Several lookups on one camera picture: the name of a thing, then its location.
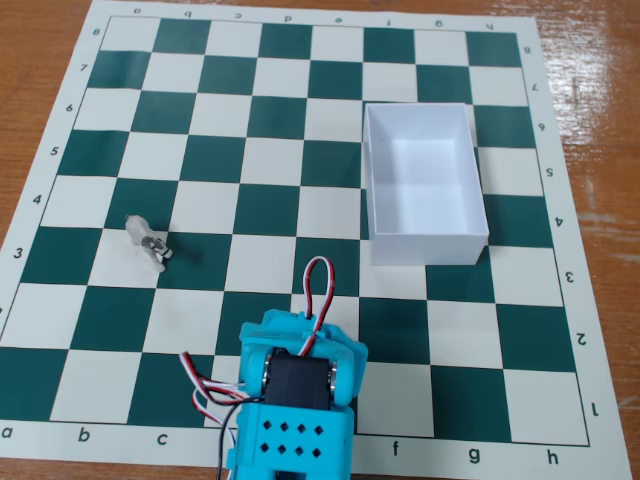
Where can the white rectangular open box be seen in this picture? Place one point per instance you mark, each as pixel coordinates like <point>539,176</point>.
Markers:
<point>425,165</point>

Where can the cyan gripper black servo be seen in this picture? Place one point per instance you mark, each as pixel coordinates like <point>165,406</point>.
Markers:
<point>280,327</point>

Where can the small white toy horse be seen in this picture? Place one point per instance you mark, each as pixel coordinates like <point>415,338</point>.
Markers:
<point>142,235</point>

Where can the cyan robot arm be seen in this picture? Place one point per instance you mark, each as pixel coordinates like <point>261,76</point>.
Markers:
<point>300,450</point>

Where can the green and cream chessboard mat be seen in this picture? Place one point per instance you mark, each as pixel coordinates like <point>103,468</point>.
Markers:
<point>320,165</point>

